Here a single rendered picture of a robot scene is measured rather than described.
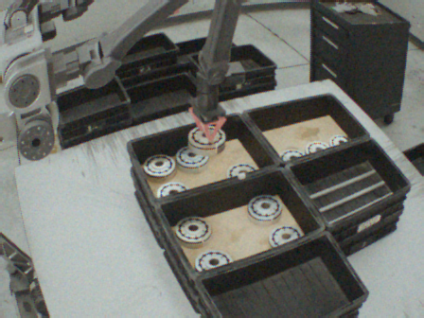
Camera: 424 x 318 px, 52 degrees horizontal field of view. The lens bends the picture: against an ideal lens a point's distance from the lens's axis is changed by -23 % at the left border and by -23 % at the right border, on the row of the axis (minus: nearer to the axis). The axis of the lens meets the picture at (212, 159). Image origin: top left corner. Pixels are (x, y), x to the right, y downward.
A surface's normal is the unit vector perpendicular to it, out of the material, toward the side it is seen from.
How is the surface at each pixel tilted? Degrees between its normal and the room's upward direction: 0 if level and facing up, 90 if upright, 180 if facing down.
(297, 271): 0
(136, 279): 0
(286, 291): 0
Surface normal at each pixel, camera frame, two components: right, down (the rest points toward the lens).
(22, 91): 0.41, 0.58
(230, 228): -0.01, -0.77
